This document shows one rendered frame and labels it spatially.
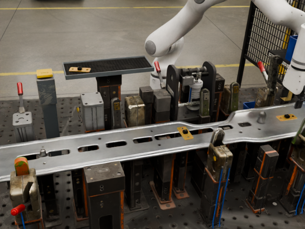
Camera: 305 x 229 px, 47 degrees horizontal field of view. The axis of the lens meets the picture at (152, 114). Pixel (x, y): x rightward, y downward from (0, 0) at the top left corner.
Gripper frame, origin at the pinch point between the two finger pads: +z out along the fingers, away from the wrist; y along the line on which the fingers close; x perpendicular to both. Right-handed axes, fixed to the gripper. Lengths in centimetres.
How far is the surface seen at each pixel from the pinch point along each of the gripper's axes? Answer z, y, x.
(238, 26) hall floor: 114, -405, 227
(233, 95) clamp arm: 3.0, -14.3, -18.6
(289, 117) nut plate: 7.8, 1.2, 0.7
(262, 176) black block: 19.3, 20.1, -21.7
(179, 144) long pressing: 8, 6, -51
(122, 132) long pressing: 9, -6, -70
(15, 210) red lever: 1, 31, -107
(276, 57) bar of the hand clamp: -12.3, -16.1, 0.6
